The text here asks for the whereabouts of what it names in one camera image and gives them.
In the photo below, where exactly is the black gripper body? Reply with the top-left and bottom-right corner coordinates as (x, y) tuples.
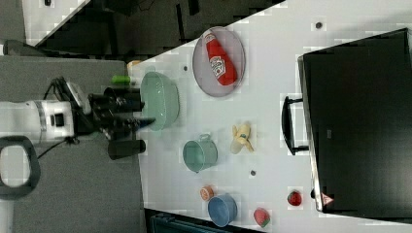
(73, 94), (130, 141)

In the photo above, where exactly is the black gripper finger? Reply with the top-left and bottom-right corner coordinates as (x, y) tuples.
(114, 117), (155, 130)
(112, 98), (145, 112)

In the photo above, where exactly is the yellow peeled toy banana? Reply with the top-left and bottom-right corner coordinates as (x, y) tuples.
(230, 123), (254, 154)

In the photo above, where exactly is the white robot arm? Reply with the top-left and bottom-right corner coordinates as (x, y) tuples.
(0, 93), (155, 200)

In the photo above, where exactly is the black toaster oven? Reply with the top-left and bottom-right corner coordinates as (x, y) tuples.
(282, 28), (412, 223)

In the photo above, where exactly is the black cylinder utensil holder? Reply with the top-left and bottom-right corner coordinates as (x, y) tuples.
(103, 87), (142, 113)

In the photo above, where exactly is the green perforated colander basket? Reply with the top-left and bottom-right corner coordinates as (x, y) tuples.
(140, 72), (180, 131)

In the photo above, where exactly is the green mug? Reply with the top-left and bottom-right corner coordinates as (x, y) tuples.
(183, 134), (218, 173)

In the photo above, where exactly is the red ketchup bottle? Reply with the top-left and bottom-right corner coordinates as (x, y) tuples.
(203, 30), (238, 85)

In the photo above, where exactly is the orange slice toy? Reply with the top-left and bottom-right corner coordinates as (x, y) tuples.
(199, 185), (214, 201)

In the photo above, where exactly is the grey round plate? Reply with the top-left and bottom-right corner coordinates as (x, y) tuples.
(192, 26), (246, 97)

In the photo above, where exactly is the blue cup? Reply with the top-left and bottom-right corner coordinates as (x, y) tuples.
(208, 193), (238, 227)

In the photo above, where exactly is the red strawberry toy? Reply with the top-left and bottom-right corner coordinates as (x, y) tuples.
(287, 191), (302, 207)

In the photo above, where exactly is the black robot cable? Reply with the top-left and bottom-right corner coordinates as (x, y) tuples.
(36, 77), (81, 160)

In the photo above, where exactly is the dark blue rail frame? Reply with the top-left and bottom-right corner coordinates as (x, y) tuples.
(150, 214), (229, 233)

